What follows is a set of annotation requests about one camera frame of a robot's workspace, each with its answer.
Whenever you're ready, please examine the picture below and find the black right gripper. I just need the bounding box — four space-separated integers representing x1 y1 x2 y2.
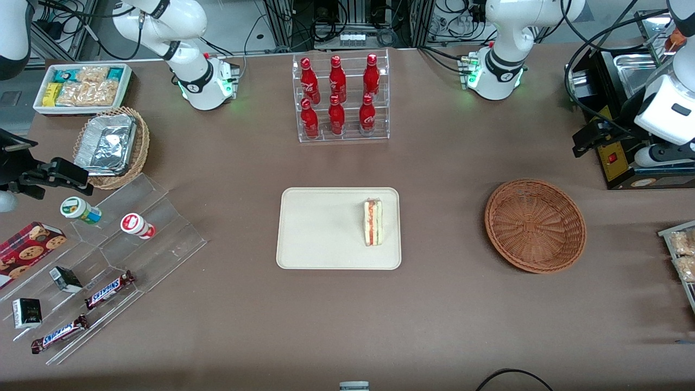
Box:
0 129 94 199

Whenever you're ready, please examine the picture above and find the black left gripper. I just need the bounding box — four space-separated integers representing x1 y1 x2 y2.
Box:
573 90 649 158

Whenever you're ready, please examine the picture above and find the triangular sandwich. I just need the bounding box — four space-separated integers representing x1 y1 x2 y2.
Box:
363 199 383 247

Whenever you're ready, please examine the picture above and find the light tan wicker basket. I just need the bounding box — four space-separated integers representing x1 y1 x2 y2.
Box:
73 106 150 191

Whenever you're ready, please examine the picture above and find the brown round wicker basket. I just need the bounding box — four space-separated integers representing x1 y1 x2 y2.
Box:
484 179 587 274

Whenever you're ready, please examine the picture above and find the grey tray of pastries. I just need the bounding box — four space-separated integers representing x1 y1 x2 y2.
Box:
658 220 695 316

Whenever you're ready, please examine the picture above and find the cream plastic tray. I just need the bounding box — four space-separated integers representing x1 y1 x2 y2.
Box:
276 187 402 270

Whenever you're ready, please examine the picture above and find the green lid yogurt cup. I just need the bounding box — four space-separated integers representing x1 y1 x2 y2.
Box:
60 197 102 225

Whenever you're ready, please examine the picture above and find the black food warmer cabinet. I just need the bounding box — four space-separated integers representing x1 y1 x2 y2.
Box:
565 8 695 191

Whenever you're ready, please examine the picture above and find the aluminium foil container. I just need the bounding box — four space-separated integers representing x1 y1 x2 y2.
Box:
74 114 137 176

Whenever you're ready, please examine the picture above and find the red tartan cookie box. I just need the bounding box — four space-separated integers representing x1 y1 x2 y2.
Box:
0 221 67 289

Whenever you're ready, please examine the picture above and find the steel food pan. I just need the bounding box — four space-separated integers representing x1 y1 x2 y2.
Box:
614 53 674 99

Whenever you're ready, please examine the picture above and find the clear bag of crackers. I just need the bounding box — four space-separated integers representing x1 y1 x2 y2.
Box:
76 66 110 83
56 80 119 107

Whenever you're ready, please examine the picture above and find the red lid yogurt cup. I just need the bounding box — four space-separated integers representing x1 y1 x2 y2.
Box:
120 213 156 240

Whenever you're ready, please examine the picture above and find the white rectangular snack bin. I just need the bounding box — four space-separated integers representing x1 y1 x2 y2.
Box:
33 63 133 116

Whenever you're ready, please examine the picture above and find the Snickers chocolate bar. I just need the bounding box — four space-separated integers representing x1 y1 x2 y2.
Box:
84 270 135 310
31 314 89 355

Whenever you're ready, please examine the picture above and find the clear acrylic stepped stand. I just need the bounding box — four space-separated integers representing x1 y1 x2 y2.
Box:
0 173 208 365

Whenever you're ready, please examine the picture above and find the small black white carton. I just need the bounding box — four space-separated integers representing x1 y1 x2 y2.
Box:
12 298 43 330

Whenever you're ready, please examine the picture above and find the wrapped pastry bag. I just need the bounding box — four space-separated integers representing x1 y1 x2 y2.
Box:
673 256 695 283
669 230 695 256

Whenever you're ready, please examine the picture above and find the red cola bottle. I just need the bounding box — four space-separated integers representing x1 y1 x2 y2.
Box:
329 55 348 102
300 58 320 104
359 93 377 136
363 53 381 98
300 98 320 140
328 95 346 136

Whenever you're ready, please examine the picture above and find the clear acrylic bottle rack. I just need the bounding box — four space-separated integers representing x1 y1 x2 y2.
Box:
292 49 390 143

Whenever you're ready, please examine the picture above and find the thin black cable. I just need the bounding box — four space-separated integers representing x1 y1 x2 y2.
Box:
476 369 554 391

